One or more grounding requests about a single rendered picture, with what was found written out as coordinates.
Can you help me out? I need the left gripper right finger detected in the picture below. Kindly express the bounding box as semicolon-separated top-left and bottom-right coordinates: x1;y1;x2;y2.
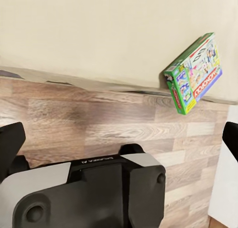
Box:
222;121;238;162

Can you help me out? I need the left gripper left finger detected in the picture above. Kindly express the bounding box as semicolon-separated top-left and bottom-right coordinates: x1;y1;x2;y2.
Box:
0;122;26;182

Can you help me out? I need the board game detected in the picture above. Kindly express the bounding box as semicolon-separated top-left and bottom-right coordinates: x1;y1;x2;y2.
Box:
163;32;223;115

